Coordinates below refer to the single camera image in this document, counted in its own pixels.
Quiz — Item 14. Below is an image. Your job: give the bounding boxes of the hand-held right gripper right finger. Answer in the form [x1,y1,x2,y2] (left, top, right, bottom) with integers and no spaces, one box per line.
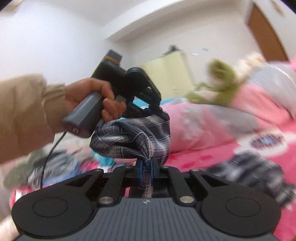
[150,159,228,206]

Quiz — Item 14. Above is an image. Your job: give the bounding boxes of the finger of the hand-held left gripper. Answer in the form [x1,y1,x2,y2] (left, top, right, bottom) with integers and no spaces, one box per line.
[147,103,163,115]
[125,104,148,117]

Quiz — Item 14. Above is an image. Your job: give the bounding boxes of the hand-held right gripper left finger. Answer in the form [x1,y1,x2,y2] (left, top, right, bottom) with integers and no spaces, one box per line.
[65,159,144,207]

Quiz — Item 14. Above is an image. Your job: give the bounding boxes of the black white plaid pants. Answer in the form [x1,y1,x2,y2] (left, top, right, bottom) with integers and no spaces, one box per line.
[207,151,295,208]
[90,111,171,197]

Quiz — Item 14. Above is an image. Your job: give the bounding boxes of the person's left hand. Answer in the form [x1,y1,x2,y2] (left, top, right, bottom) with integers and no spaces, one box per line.
[65,77,127,122]

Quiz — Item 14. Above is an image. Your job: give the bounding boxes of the pale yellow wardrobe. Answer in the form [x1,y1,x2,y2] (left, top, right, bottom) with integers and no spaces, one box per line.
[142,52,192,102]

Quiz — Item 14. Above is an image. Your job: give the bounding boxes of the pink floral bed blanket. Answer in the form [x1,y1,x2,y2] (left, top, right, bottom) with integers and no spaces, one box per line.
[9,128,296,241]

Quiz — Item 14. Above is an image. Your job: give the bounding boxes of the pink floral duvet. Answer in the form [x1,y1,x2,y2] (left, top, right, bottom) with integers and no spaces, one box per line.
[161,62,296,153]

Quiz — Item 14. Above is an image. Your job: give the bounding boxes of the green cream fleece blanket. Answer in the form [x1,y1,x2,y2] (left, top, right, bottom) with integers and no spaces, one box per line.
[187,52,266,106]

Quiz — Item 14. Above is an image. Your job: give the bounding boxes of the grey folded garment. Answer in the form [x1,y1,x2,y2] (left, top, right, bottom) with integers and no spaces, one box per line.
[29,152,79,183]

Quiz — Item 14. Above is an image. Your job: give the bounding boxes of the green patterned pillow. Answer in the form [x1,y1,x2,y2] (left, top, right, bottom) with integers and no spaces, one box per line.
[3,151,47,189]

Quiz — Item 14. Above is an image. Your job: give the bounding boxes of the brown wooden door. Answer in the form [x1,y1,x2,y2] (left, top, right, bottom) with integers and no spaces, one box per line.
[247,3,289,62]

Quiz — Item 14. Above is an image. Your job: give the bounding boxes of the person's beige fleece clothing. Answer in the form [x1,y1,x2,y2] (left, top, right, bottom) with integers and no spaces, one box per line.
[0,217,19,241]

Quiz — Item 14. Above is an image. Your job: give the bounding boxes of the black cable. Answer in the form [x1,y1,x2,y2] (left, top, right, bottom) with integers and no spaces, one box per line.
[41,131,68,189]

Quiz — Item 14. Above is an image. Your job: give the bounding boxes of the beige wall hook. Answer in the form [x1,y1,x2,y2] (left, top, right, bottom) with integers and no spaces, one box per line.
[270,1,285,15]

